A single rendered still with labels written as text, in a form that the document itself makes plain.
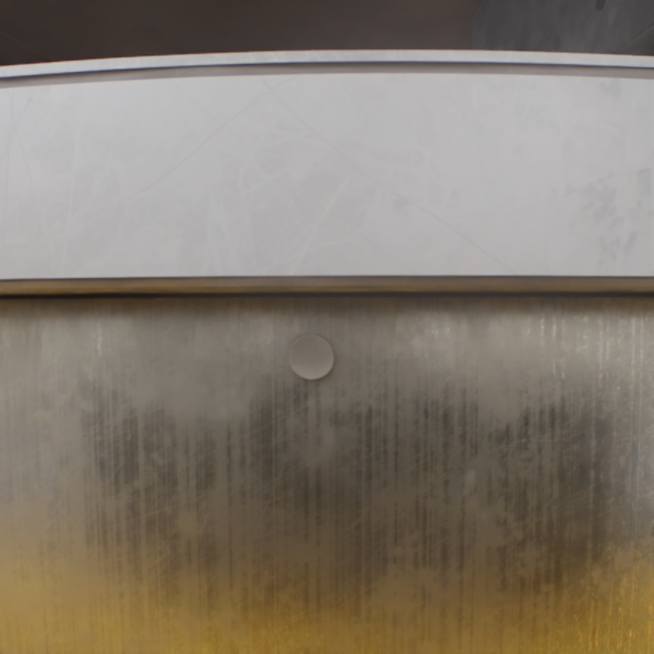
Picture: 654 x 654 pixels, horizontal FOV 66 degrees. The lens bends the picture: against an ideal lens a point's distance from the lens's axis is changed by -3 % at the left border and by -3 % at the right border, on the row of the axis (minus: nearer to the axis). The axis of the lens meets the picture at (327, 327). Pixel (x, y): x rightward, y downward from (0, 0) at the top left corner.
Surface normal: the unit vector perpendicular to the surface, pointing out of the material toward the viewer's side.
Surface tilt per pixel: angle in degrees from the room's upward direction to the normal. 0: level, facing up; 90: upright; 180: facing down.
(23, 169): 90
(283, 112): 90
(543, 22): 90
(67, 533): 90
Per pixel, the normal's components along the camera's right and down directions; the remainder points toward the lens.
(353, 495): -0.01, 0.02
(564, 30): -0.99, 0.00
